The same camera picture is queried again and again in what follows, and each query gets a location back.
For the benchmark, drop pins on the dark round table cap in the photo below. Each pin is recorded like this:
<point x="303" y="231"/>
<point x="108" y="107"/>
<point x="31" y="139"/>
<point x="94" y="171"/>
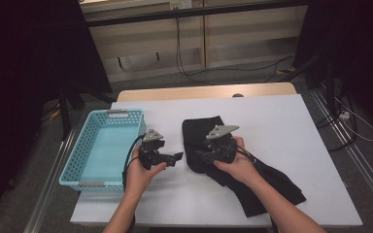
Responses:
<point x="238" y="95"/>

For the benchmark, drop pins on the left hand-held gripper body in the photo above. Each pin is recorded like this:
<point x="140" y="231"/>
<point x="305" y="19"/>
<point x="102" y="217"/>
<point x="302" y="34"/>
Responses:
<point x="152" y="153"/>

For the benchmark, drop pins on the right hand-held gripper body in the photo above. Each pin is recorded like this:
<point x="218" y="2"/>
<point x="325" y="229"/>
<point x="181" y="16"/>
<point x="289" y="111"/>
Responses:
<point x="221" y="150"/>

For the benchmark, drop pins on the black shorts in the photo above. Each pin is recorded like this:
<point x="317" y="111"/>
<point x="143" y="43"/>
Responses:
<point x="194" y="136"/>

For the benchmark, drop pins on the person's right hand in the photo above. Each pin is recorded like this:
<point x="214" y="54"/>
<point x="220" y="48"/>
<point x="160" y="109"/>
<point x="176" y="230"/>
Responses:
<point x="241" y="168"/>

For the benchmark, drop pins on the black metal stand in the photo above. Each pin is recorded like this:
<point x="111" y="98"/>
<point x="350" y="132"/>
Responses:
<point x="65" y="110"/>
<point x="329" y="84"/>

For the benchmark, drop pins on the aluminium rail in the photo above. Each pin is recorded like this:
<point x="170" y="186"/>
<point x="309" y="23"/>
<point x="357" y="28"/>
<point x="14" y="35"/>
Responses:
<point x="48" y="181"/>
<point x="362" y="161"/>

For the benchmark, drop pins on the light wooden table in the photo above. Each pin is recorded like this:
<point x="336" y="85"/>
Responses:
<point x="175" y="92"/>

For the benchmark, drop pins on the black curtain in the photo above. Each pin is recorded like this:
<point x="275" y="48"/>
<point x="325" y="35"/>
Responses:
<point x="19" y="64"/>
<point x="362" y="48"/>

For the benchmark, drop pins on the yellow floor tape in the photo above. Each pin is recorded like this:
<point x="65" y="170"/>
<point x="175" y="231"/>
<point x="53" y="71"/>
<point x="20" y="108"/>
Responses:
<point x="286" y="70"/>

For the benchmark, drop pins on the white wall socket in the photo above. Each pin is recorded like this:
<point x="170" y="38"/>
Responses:
<point x="180" y="4"/>

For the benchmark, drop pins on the person's left hand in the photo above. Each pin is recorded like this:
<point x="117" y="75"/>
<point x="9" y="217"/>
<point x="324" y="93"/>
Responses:
<point x="139" y="178"/>

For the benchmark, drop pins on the light blue plastic basket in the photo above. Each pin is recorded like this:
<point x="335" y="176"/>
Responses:
<point x="103" y="152"/>

